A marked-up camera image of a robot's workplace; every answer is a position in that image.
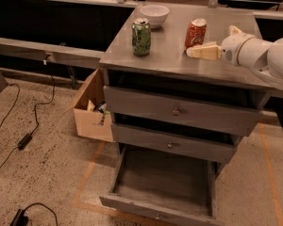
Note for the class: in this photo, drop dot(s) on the items inside cardboard box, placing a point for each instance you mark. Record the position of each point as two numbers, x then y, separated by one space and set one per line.
101 108

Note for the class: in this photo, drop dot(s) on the black power brick lower left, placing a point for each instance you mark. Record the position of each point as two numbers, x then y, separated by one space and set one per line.
21 219

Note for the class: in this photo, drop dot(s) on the grey metal railing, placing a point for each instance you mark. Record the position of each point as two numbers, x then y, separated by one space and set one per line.
64 55

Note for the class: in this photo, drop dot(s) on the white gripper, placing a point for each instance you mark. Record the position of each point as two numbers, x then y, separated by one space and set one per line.
232 49

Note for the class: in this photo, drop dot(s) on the cardboard box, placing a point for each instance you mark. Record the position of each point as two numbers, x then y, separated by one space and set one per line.
91 123

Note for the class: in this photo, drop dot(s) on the green soda can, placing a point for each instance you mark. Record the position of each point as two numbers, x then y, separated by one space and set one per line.
141 37

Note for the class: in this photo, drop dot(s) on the grey middle drawer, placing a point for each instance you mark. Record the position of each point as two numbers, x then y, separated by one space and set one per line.
171 143

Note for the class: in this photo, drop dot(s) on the open grey bottom drawer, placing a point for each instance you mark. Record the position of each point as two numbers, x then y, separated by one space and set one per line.
163 186

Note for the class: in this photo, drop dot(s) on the red coke can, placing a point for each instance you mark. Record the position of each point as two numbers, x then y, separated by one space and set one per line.
195 32

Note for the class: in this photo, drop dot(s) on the white ceramic bowl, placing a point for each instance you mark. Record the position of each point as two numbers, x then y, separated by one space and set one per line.
155 14

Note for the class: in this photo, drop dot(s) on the black power adapter with cable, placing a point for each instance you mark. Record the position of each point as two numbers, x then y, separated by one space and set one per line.
28 136

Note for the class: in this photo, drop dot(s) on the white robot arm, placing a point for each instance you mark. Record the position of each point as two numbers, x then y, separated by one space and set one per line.
263 58

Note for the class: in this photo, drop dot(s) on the grey drawer cabinet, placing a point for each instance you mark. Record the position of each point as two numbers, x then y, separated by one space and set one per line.
167 70

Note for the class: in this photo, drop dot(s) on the grey top drawer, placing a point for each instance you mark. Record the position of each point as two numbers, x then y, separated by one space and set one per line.
194 113

